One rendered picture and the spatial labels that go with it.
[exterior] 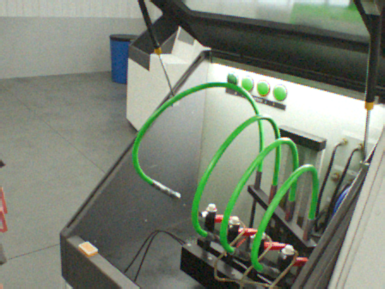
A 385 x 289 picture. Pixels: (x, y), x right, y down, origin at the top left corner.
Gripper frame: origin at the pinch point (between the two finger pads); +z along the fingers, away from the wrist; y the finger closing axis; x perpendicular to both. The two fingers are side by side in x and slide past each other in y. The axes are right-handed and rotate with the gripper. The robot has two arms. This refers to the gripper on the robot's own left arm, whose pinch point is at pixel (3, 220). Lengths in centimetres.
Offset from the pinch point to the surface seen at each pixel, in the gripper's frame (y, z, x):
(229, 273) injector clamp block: -37, 25, -46
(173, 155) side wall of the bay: 9, 14, -53
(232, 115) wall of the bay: 3, 8, -75
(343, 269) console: -59, 19, -65
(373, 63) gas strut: -55, -19, -83
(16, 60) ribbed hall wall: 632, 67, 24
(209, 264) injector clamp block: -32, 24, -43
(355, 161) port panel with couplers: -37, 16, -89
